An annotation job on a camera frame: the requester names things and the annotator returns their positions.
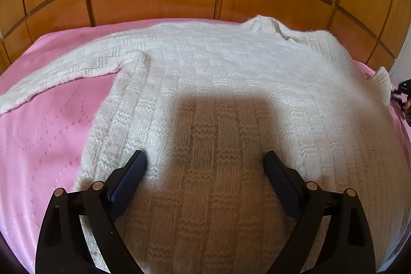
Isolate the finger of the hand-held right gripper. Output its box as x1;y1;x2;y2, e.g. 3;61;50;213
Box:
390;79;411;125

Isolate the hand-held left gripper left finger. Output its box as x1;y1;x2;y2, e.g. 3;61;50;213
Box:
35;150;148;274

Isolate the pink bedspread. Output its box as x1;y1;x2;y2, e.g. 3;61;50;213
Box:
0;17;411;265

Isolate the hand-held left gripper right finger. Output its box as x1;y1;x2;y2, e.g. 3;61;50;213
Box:
263;150;377;274

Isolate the white knit sweater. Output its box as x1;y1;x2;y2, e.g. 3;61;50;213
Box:
0;15;404;274

